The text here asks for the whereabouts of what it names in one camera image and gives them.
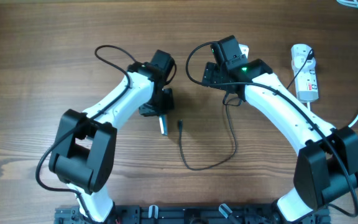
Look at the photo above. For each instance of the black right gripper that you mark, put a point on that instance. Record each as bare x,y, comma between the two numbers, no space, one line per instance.
212,72

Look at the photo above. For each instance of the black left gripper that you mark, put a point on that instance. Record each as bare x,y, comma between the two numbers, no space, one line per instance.
168,104

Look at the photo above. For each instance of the blue screen smartphone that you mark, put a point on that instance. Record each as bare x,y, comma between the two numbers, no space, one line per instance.
163,124

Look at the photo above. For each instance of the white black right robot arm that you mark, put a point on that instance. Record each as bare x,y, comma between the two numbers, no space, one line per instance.
327,157

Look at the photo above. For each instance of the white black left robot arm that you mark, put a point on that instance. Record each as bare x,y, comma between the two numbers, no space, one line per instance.
82,155

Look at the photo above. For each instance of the white charger adapter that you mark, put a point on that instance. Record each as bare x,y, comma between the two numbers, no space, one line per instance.
299,53

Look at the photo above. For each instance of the white power strip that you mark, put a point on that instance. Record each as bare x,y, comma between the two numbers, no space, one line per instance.
306,85

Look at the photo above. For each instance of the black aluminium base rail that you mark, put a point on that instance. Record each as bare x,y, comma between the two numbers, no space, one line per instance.
249,213

